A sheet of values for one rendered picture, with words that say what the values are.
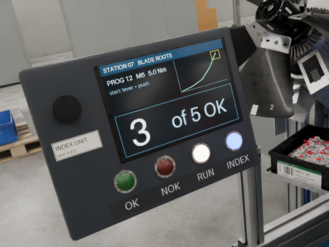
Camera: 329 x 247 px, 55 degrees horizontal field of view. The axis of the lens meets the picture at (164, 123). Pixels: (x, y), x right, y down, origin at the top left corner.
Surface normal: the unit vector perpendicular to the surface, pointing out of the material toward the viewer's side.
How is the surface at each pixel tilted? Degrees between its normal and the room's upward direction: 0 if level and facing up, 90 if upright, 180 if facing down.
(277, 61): 51
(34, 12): 90
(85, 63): 75
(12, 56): 90
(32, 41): 90
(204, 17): 90
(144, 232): 0
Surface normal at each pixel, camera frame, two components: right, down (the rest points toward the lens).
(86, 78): 0.38, 0.02
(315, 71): -0.78, -0.37
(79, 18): 0.33, 0.29
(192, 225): -0.15, -0.92
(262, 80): -0.26, -0.29
